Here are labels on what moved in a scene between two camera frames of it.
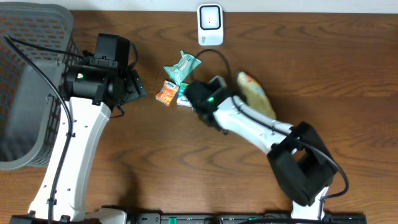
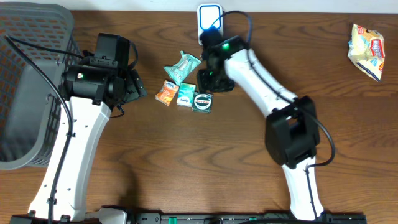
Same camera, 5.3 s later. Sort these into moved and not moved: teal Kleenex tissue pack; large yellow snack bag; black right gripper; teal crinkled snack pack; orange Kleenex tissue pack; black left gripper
Moved: large yellow snack bag; black right gripper
Not moved: black left gripper; orange Kleenex tissue pack; teal Kleenex tissue pack; teal crinkled snack pack
